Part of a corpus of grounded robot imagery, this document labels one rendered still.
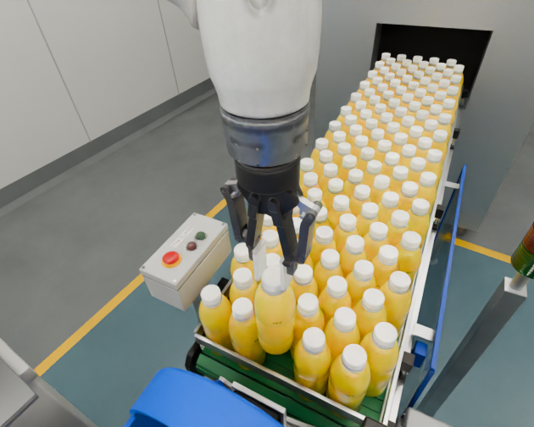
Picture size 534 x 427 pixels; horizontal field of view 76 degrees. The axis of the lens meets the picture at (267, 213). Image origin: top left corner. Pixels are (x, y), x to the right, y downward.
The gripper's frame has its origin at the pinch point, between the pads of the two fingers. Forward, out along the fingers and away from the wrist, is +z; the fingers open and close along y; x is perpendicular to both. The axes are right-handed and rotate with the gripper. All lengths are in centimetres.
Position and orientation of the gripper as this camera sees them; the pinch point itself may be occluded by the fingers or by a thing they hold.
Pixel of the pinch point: (273, 265)
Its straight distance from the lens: 52.3
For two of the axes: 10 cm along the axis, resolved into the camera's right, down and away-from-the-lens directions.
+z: 0.5, 7.4, 6.7
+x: 4.6, -6.1, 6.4
